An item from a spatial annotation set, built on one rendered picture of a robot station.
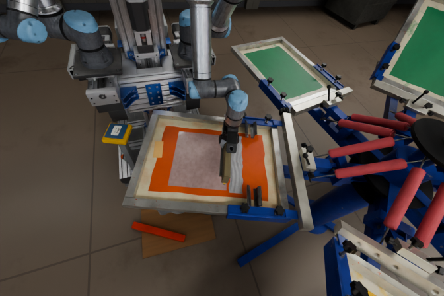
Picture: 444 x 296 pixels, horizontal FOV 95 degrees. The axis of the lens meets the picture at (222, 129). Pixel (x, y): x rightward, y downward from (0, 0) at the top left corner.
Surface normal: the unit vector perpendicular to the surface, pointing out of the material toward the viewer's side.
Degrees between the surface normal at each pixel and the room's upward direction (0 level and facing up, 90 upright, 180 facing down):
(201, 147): 0
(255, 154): 0
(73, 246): 0
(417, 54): 32
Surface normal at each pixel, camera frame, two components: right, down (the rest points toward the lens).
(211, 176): 0.11, -0.59
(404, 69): -0.18, -0.16
